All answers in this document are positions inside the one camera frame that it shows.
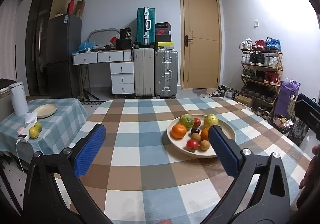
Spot brown longan fruit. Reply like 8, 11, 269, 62
191, 133, 202, 143

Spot woven basket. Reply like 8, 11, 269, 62
287, 91, 309, 147

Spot teal suitcase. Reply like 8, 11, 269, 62
136, 7, 156, 46

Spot yellow-green guava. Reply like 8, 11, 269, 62
203, 114, 219, 128

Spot person's right hand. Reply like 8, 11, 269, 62
297, 145, 319, 208

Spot white power bank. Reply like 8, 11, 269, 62
17, 127, 30, 143

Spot orange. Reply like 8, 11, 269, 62
170, 124, 187, 139
200, 127, 209, 141

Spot dark purple plum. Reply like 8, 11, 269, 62
191, 128, 200, 134

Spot silver aluminium suitcase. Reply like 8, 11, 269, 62
155, 50, 178, 99

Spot white drawer desk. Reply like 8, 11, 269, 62
73, 49, 135, 95

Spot brown blue checkered tablecloth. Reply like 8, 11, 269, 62
53, 97, 312, 224

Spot red tomato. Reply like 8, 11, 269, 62
186, 139, 199, 152
193, 118, 201, 128

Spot white kettle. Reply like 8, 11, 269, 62
9, 81, 29, 116

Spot green lime on side table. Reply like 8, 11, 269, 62
34, 122, 42, 132

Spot wrinkled green melon fruit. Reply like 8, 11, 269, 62
179, 114, 194, 129

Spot purple bag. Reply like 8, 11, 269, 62
274, 79, 300, 116

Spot beige suitcase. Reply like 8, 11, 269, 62
133, 48, 155, 97

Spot black refrigerator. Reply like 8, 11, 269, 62
25, 13, 82, 98

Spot stacked shoe boxes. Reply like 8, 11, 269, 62
155, 22, 174, 50

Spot teal checkered side tablecloth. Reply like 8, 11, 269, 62
1, 99, 88, 163

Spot tan wooden door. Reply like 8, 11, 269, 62
180, 0, 222, 89

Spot wooden shoe rack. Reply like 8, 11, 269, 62
239, 37, 284, 120

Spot cream round plate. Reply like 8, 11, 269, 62
167, 117, 236, 158

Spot yellow lemon on side table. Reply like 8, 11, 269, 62
29, 126, 39, 139

